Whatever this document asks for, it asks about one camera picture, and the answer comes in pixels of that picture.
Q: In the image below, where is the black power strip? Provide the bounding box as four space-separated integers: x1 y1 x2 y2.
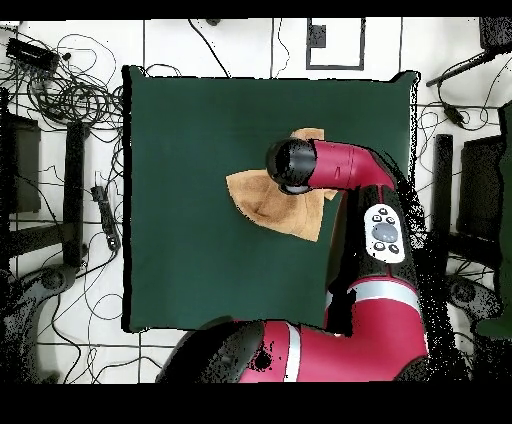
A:
90 184 122 252

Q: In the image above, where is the black flat box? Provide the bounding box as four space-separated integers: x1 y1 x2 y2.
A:
456 134 504 241
0 112 42 214

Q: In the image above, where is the dark grey square plate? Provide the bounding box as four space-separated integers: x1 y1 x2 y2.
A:
306 24 328 49

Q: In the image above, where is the black boom pole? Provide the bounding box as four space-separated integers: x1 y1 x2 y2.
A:
424 49 499 88

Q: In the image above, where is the black power adapter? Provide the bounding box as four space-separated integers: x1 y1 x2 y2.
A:
442 102 466 129

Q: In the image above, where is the black speckled box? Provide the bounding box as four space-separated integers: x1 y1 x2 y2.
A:
478 16 512 52

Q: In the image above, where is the dark green table cloth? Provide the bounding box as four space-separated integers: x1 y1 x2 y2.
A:
121 64 421 335

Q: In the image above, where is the black stand bar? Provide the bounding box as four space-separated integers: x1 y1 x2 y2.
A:
62 121 90 268
432 133 454 275

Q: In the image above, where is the black network box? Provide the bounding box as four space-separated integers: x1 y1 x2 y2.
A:
5 36 61 74

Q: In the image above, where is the yellow terry towel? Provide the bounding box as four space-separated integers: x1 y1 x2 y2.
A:
224 127 339 243

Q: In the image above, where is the grey floor tape frame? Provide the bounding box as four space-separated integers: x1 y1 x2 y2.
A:
306 16 366 72

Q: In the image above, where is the black floor cable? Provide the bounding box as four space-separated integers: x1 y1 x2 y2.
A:
187 18 232 78

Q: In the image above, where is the dark green hanging cloth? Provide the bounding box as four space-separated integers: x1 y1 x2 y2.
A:
474 99 512 340

